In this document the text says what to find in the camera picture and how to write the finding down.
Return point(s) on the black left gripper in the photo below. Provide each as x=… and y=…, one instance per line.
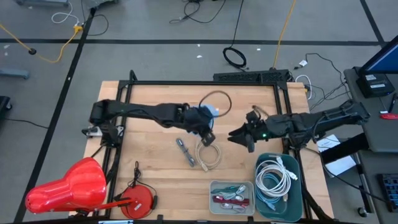
x=196, y=119

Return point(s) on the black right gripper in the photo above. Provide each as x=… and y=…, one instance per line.
x=259, y=130

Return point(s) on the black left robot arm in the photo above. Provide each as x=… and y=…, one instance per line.
x=140, y=112

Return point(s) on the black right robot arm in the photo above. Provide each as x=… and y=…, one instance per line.
x=311, y=124

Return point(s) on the light grey plastic bin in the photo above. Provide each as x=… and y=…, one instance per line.
x=214, y=211

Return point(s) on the teal plastic bin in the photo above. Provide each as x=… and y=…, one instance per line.
x=295, y=205

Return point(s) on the white paper sheet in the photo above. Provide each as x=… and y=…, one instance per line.
x=340, y=166

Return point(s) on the grey side desk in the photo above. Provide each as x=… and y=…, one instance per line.
x=379, y=137

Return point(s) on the black caster wheel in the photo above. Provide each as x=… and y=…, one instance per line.
x=362, y=212

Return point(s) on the black mini computer box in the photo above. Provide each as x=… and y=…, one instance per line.
x=374, y=85

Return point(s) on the red desk lamp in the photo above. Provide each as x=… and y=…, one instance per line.
x=71, y=186

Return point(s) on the red flat object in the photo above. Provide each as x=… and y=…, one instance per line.
x=388, y=116

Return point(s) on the black pen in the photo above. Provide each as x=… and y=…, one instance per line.
x=392, y=102

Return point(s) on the black keyboard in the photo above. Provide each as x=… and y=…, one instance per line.
x=390, y=193

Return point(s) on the black desk monitor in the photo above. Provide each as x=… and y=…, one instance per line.
x=385, y=59

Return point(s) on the grey stand leg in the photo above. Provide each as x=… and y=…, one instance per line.
x=14, y=73

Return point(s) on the black cart edge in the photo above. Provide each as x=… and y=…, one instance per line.
x=3, y=107

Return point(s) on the grey stand base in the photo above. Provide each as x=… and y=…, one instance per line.
x=40, y=2

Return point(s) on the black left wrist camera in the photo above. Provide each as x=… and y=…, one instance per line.
x=208, y=139

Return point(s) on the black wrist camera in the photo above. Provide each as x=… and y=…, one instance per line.
x=253, y=117
x=208, y=139

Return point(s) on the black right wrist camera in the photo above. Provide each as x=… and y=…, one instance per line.
x=253, y=117

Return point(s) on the black aluminium table frame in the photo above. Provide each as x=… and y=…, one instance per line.
x=202, y=83

